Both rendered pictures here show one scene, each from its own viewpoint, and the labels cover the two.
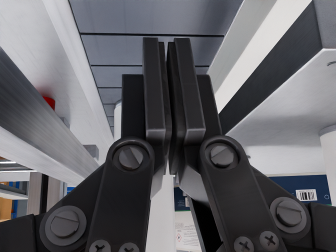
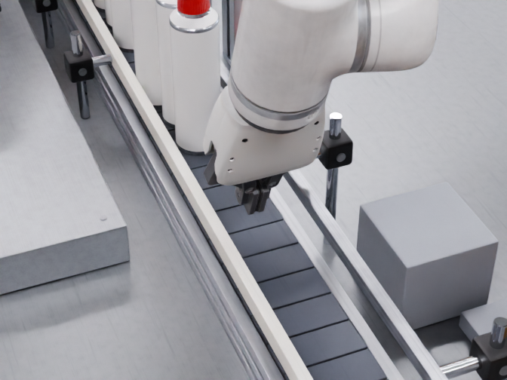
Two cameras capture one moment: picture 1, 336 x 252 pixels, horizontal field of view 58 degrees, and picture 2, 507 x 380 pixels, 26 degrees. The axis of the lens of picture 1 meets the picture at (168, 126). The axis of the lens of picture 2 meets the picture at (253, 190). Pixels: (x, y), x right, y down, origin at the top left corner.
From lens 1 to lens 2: 0.98 m
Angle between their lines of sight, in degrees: 34
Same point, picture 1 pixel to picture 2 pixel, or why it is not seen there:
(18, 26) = not seen: hidden behind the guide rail
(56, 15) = (282, 203)
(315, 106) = (41, 175)
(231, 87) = (198, 193)
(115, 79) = not seen: hidden behind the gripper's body
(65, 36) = (275, 193)
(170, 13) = (233, 219)
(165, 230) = (187, 69)
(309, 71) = (109, 208)
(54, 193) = not seen: outside the picture
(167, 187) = (183, 95)
